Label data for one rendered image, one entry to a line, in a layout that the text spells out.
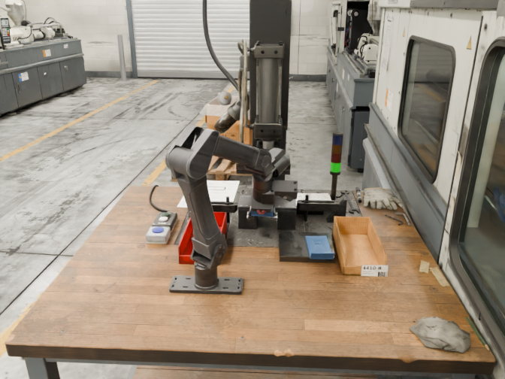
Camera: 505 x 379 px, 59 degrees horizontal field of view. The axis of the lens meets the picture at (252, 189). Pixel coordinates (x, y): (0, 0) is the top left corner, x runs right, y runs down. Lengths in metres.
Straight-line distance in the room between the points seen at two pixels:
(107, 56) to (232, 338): 10.79
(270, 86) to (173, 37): 9.64
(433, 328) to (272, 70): 0.84
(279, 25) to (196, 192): 0.64
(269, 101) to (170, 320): 0.71
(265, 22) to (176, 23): 9.52
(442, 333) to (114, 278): 0.87
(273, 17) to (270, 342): 0.95
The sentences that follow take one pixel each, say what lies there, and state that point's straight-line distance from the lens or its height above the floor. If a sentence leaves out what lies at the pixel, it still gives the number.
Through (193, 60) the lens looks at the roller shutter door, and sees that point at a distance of 10.94.
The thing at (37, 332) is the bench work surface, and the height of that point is 0.90.
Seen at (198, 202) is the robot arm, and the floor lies 1.17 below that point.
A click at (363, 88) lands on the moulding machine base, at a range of 4.54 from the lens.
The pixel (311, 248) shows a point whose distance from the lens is 1.42.
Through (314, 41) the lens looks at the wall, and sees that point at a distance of 10.65.
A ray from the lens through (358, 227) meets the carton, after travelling 1.56.
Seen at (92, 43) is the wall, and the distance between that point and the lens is 11.77.
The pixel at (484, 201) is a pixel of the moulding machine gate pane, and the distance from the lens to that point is 1.30.
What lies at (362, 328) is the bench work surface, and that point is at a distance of 1.17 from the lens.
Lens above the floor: 1.62
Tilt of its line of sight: 22 degrees down
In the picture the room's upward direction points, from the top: straight up
